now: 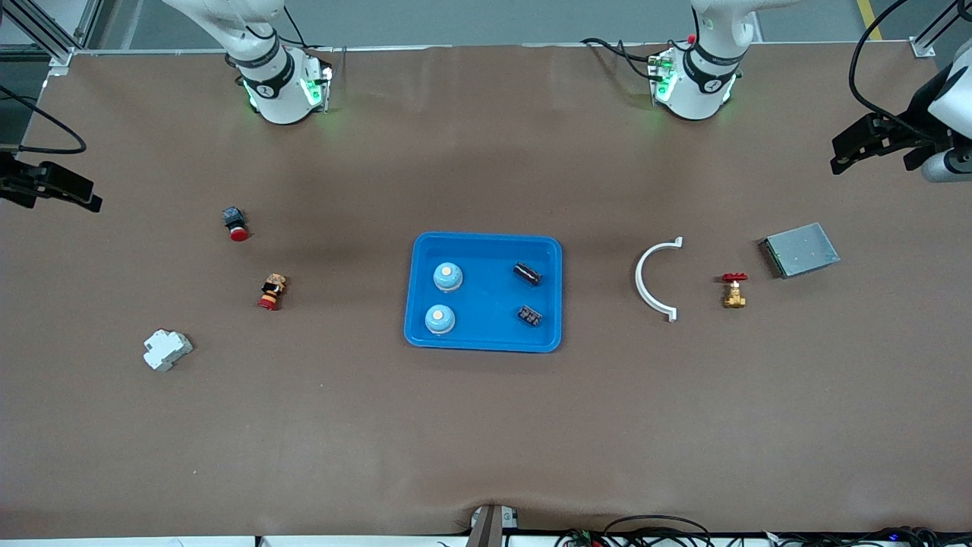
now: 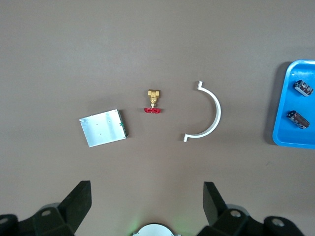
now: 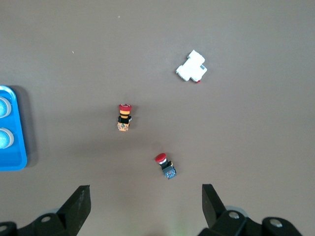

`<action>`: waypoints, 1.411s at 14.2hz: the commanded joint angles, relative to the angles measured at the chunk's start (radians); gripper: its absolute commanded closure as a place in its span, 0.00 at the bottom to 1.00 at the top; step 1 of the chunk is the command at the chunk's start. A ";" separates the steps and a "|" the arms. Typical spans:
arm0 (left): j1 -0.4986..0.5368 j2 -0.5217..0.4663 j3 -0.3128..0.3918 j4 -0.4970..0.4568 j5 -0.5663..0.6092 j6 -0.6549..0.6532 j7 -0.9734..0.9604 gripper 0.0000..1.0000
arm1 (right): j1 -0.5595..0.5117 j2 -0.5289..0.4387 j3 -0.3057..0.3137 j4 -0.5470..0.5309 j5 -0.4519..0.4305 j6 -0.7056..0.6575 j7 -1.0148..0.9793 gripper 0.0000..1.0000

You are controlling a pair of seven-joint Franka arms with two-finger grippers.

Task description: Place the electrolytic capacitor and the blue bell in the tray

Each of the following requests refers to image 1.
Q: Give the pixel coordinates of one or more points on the brass valve red handwheel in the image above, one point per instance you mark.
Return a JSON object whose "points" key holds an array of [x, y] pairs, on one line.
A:
{"points": [[733, 298]]}

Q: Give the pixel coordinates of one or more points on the white circuit breaker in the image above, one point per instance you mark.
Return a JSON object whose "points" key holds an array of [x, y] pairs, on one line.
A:
{"points": [[167, 351]]}

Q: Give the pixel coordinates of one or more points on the red yellow emergency button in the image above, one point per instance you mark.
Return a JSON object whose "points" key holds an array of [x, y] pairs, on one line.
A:
{"points": [[269, 300]]}

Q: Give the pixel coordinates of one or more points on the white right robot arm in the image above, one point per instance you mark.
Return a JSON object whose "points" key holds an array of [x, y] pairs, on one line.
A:
{"points": [[281, 102]]}

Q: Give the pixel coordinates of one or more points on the blue bell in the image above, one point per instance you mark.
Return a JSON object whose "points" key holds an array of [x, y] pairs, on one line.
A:
{"points": [[440, 320], [448, 276]]}

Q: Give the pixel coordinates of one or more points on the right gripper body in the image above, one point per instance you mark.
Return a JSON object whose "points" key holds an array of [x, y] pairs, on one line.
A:
{"points": [[17, 184]]}

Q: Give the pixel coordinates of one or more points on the grey camera bracket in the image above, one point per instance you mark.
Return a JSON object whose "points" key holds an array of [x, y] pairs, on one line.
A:
{"points": [[490, 528]]}

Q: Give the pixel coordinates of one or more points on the blue plastic tray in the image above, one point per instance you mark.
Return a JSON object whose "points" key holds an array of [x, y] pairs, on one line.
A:
{"points": [[486, 258]]}

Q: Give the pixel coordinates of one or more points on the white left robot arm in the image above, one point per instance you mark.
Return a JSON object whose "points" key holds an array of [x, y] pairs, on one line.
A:
{"points": [[695, 95]]}

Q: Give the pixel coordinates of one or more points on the white curved pipe clamp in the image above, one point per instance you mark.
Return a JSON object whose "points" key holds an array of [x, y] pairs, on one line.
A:
{"points": [[639, 279]]}

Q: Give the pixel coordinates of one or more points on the grey metal box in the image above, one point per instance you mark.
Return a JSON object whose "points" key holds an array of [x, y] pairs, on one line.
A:
{"points": [[801, 251]]}

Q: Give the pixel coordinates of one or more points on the brown table mat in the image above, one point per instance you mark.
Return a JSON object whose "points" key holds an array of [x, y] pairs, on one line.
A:
{"points": [[486, 425]]}

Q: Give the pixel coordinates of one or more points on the black red push button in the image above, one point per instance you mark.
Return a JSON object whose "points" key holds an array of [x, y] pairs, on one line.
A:
{"points": [[238, 232]]}

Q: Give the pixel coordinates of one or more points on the short black electrolytic capacitor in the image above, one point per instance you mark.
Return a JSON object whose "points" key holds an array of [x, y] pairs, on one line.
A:
{"points": [[529, 316]]}

